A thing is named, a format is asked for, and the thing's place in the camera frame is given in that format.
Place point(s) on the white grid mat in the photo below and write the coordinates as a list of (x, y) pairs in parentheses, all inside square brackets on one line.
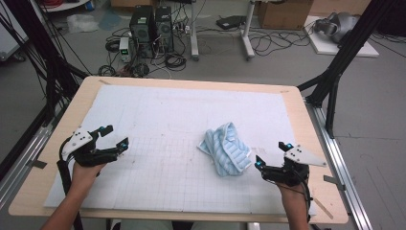
[(255, 94)]

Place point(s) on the thin wooden stick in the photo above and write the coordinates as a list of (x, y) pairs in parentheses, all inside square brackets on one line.
[(323, 207)]

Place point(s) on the person's left hand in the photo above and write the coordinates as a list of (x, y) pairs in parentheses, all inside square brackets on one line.
[(84, 177)]

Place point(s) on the brown cardboard box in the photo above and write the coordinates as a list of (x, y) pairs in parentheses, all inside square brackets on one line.
[(284, 14)]

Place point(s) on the large black computer tower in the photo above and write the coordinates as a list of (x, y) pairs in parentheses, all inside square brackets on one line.
[(142, 28)]

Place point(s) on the black tape strip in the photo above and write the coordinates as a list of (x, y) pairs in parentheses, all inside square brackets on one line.
[(37, 164)]

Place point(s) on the clear plastic bag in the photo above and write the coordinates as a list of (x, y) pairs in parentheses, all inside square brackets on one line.
[(81, 23)]

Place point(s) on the white floor board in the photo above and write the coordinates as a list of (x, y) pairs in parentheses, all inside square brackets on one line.
[(322, 48)]

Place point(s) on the white desk leg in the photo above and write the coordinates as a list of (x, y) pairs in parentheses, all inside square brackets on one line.
[(193, 32), (246, 35)]

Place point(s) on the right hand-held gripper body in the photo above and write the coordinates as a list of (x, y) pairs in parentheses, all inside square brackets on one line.
[(287, 174)]

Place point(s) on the person's right hand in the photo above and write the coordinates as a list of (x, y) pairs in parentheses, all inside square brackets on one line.
[(292, 195)]

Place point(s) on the white power supply box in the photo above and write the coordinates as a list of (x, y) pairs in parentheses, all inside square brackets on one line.
[(124, 49)]

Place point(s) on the blue striped towel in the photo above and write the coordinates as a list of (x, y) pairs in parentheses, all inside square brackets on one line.
[(226, 150)]

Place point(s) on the black flat device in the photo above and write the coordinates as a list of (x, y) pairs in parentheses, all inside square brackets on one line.
[(231, 21)]

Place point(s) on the aluminium rail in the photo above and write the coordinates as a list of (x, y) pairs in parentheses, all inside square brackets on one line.
[(28, 150), (338, 166)]

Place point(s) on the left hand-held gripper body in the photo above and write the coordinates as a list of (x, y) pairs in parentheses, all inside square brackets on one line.
[(86, 156)]

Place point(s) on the slim black computer tower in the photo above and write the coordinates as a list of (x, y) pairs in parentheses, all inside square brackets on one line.
[(164, 28)]

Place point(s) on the black metal frame strut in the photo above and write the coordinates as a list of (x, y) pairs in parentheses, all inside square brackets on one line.
[(35, 32), (351, 44)]

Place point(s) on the grey white cabinet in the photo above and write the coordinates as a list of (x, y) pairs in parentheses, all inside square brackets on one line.
[(8, 38)]

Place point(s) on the grey headset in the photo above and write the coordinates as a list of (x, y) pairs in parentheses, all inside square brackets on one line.
[(341, 24)]

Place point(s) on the grey tape strip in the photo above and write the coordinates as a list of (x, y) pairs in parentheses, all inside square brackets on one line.
[(333, 181)]

